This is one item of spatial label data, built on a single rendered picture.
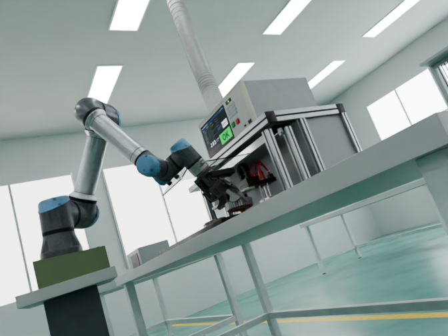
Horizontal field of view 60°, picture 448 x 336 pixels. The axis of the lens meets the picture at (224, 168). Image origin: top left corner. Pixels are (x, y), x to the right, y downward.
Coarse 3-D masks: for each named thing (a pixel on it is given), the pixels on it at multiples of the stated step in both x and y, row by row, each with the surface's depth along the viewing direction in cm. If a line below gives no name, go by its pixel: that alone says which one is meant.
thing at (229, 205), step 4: (240, 200) 148; (248, 200) 149; (252, 200) 152; (228, 204) 149; (232, 204) 148; (236, 204) 148; (240, 204) 147; (244, 204) 148; (248, 204) 149; (252, 204) 152; (228, 208) 150; (232, 208) 149; (236, 208) 148; (240, 208) 155; (244, 208) 155; (228, 212) 153; (232, 212) 155
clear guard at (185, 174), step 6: (234, 156) 175; (210, 162) 170; (216, 162) 174; (222, 162) 177; (216, 168) 185; (180, 174) 167; (186, 174) 176; (174, 180) 173; (180, 180) 160; (168, 186) 179
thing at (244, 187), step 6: (246, 180) 155; (252, 180) 156; (258, 180) 157; (264, 180) 158; (270, 180) 160; (276, 180) 161; (240, 186) 159; (246, 186) 155; (252, 186) 155; (258, 186) 160; (264, 186) 161; (246, 192) 158; (264, 192) 163; (270, 192) 159
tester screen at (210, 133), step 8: (224, 112) 175; (216, 120) 182; (208, 128) 189; (216, 128) 183; (224, 128) 177; (208, 136) 191; (216, 136) 184; (208, 144) 192; (216, 144) 185; (224, 144) 179
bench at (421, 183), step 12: (420, 180) 396; (396, 192) 419; (360, 204) 463; (324, 216) 516; (336, 216) 579; (348, 228) 591; (432, 228) 478; (444, 228) 385; (312, 240) 551; (384, 240) 539
